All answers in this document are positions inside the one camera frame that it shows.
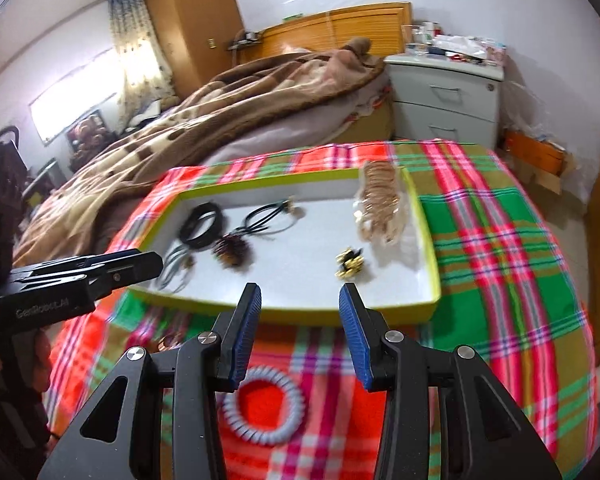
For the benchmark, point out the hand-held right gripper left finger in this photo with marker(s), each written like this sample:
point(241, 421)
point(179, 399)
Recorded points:
point(242, 340)

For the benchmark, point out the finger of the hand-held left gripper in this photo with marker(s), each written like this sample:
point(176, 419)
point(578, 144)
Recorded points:
point(130, 267)
point(50, 267)

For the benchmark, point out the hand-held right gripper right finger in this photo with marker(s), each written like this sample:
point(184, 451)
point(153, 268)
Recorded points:
point(352, 340)

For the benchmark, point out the black wristband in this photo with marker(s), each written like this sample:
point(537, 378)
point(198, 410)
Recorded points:
point(184, 227)

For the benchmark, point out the gold and black hair clip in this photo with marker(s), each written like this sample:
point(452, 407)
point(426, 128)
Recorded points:
point(349, 262)

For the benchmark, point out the brown beaded scrunchie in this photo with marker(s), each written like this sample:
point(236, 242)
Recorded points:
point(232, 250)

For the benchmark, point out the yellow-green cardboard box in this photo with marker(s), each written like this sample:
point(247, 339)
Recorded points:
point(300, 240)

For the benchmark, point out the white and brown hair claw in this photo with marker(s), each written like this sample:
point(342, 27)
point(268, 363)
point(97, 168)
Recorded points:
point(395, 230)

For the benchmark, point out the orange striped hair claw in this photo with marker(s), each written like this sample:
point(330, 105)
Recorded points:
point(380, 185)

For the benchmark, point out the person's left hand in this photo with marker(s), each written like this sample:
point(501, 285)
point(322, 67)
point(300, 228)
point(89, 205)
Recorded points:
point(42, 352)

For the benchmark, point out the plaid cloth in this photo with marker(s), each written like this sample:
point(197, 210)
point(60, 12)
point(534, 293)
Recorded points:
point(480, 260)

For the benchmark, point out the brown patterned blanket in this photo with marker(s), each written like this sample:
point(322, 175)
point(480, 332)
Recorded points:
point(180, 125)

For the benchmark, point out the window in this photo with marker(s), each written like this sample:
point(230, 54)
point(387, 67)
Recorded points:
point(70, 95)

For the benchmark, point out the floral bedsheet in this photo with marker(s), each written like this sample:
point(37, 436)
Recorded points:
point(290, 135)

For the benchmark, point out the patterned curtain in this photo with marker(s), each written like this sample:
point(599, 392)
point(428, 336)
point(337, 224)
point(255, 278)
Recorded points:
point(140, 50)

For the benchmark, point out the grey nightstand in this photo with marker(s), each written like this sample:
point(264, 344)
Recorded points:
point(445, 105)

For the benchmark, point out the orange cardboard box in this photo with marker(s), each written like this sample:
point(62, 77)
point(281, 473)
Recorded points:
point(535, 152)

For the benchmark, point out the wooden wardrobe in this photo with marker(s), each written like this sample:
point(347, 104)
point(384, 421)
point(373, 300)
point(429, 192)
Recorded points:
point(195, 10)

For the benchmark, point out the clear glass container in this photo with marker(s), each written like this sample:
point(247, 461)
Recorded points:
point(417, 40)

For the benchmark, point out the wooden headboard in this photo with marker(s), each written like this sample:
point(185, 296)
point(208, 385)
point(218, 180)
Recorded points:
point(360, 25)

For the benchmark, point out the pile of small toiletries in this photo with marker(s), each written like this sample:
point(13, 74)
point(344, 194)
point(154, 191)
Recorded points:
point(470, 47)

